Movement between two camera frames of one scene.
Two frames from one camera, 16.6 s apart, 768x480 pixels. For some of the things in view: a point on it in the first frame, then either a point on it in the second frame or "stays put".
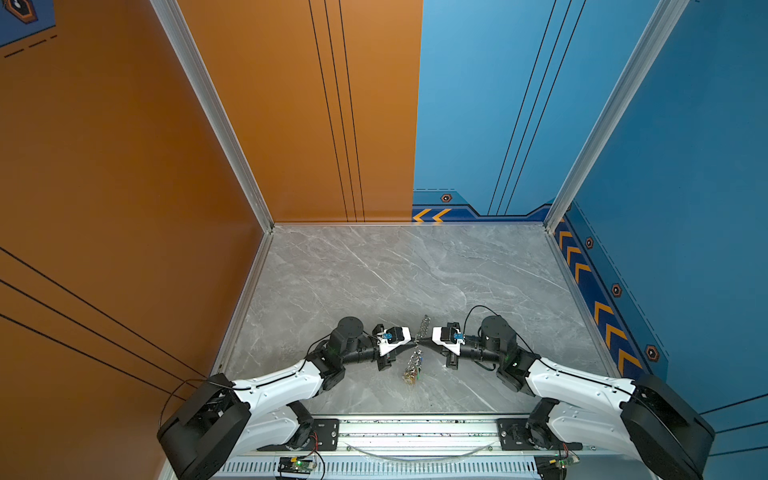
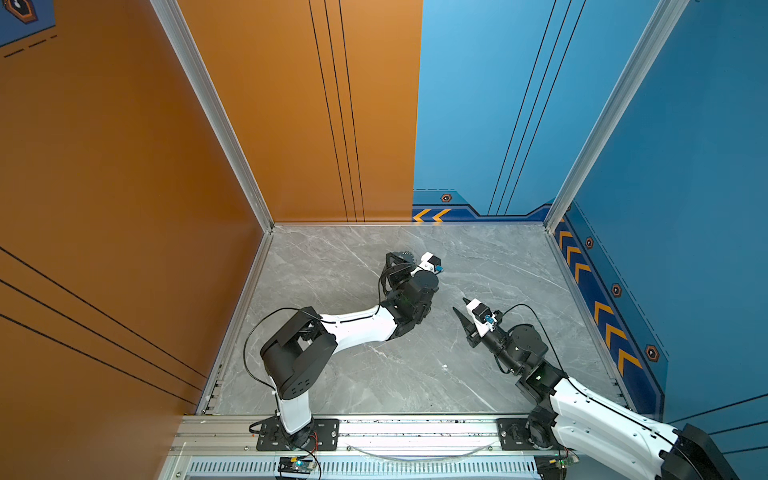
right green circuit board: (564, 460) stays put
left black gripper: (383, 363) to (390, 276)
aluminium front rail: (419, 435) stays put
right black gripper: (452, 361) to (469, 330)
